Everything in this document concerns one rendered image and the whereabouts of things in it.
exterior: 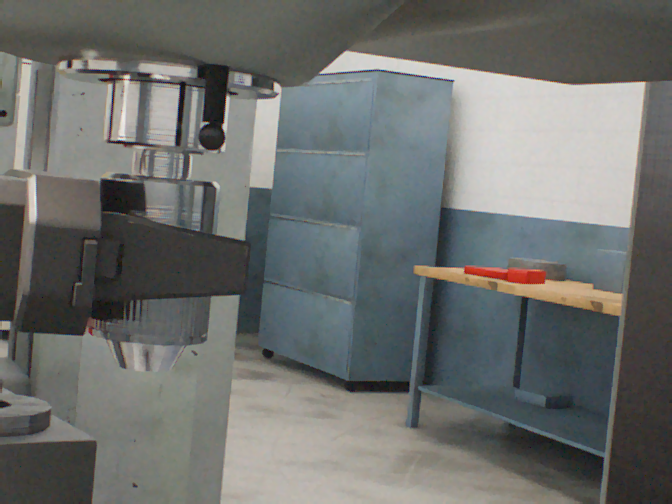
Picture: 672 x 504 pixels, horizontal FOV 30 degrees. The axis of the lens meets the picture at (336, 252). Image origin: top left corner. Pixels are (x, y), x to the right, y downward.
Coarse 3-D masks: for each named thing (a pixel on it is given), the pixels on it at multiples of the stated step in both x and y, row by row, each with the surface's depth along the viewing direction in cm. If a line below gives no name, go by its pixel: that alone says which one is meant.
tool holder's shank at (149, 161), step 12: (144, 156) 48; (156, 156) 48; (168, 156) 48; (180, 156) 48; (192, 156) 49; (132, 168) 48; (144, 168) 48; (156, 168) 48; (168, 168) 48; (180, 168) 48
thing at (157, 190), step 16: (112, 176) 47; (128, 176) 47; (144, 176) 47; (112, 192) 47; (128, 192) 47; (144, 192) 47; (160, 192) 47; (176, 192) 47; (192, 192) 47; (208, 192) 48
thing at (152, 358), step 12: (120, 348) 48; (132, 348) 48; (144, 348) 48; (156, 348) 48; (168, 348) 48; (180, 348) 49; (120, 360) 48; (132, 360) 48; (144, 360) 48; (156, 360) 48; (168, 360) 48
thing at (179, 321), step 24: (144, 216) 47; (168, 216) 47; (192, 216) 47; (216, 216) 49; (96, 312) 48; (120, 312) 47; (144, 312) 47; (168, 312) 47; (192, 312) 48; (96, 336) 48; (120, 336) 47; (144, 336) 47; (168, 336) 47; (192, 336) 48
